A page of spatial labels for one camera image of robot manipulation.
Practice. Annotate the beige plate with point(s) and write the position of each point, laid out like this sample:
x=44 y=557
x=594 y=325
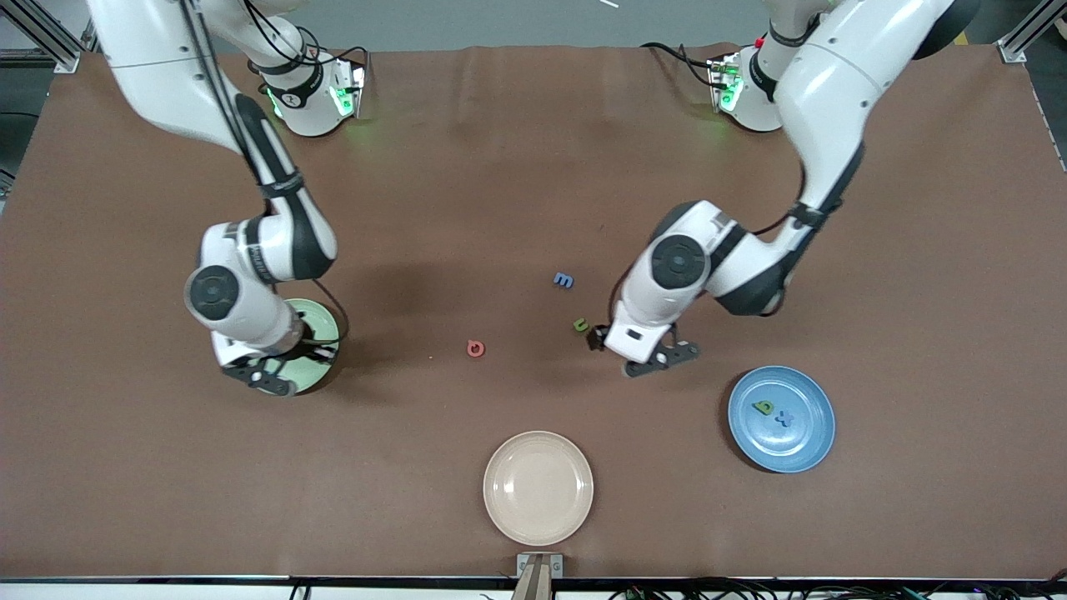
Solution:
x=538 y=488

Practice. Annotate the red letter Q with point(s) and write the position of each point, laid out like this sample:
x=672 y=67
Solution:
x=470 y=348

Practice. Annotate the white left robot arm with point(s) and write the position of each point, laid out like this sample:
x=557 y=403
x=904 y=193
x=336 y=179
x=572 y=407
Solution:
x=825 y=83

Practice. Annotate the brown table mat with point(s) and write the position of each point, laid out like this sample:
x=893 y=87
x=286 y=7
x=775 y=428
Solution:
x=583 y=167

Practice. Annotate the green plate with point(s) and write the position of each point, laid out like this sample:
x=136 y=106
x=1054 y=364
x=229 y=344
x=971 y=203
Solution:
x=313 y=379

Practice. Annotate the blue letter m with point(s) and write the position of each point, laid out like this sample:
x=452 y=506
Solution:
x=563 y=281

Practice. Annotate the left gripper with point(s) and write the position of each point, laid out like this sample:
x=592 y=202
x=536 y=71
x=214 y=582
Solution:
x=598 y=338

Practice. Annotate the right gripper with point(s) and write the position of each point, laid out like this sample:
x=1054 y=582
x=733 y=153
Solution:
x=307 y=335

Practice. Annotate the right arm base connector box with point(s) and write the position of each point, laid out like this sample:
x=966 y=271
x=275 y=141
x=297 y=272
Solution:
x=350 y=87

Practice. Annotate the grey metal bracket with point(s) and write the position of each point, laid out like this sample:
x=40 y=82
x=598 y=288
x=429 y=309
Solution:
x=523 y=565

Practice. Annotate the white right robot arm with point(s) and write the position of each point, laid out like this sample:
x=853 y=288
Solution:
x=267 y=250

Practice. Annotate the aluminium frame profile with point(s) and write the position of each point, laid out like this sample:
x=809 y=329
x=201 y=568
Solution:
x=1013 y=50
x=42 y=37

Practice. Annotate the green letter p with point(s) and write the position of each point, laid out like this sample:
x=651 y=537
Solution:
x=762 y=407

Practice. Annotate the blue plate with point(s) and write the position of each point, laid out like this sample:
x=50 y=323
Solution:
x=800 y=446

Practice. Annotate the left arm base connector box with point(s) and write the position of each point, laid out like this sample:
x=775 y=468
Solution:
x=723 y=83

